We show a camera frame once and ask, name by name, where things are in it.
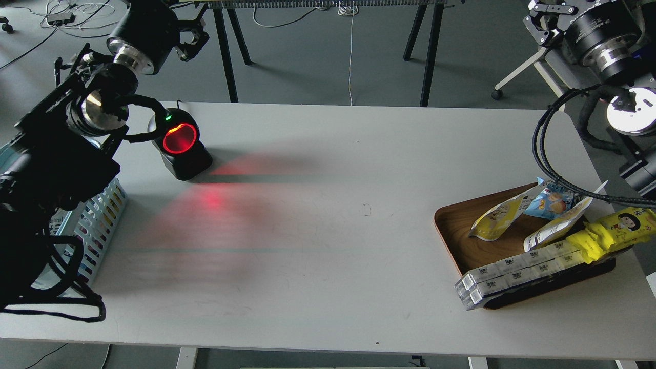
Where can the white boxed snack row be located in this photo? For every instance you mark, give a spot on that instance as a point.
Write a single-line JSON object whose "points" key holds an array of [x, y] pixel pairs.
{"points": [[513, 274]]}

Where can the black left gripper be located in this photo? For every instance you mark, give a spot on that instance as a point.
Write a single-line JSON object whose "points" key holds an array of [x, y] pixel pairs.
{"points": [[146, 34]]}

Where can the yellow cartoon snack pack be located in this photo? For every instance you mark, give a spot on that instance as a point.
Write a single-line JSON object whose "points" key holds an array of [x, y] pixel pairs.
{"points": [[613, 233]]}

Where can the black barcode scanner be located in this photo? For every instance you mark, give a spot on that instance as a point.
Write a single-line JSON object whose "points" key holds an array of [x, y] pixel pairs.
{"points": [[182, 151]]}

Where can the white office chair base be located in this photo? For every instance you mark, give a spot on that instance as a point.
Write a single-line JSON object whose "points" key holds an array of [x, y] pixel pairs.
{"points": [[551, 66]]}

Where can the light blue plastic basket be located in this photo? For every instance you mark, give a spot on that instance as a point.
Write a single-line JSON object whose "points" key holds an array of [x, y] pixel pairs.
{"points": [[93, 223]]}

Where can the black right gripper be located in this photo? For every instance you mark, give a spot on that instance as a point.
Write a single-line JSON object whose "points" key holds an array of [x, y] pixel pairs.
{"points": [[600, 37]]}

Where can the brown wooden tray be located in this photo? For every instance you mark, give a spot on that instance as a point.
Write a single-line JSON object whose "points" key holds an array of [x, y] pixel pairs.
{"points": [[453, 223]]}

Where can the black power adapter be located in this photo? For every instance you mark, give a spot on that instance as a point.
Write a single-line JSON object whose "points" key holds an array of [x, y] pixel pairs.
{"points": [[60, 19]]}

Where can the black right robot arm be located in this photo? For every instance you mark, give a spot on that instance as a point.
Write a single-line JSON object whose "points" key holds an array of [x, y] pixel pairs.
{"points": [[613, 114]]}

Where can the blue snack bag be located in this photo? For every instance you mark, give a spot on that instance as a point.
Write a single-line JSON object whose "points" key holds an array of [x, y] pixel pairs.
{"points": [[553, 201]]}

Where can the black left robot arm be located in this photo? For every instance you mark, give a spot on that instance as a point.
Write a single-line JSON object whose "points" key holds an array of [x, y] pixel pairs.
{"points": [[63, 153]]}

